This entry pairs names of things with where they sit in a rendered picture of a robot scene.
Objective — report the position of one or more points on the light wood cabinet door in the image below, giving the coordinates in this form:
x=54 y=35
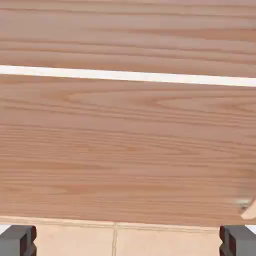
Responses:
x=120 y=152
x=124 y=34

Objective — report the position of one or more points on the light wood cabinet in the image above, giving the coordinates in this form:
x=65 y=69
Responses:
x=128 y=76

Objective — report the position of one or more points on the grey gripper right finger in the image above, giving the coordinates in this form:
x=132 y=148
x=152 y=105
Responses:
x=240 y=242

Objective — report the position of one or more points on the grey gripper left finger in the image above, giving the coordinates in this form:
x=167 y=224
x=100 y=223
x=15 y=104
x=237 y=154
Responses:
x=14 y=242

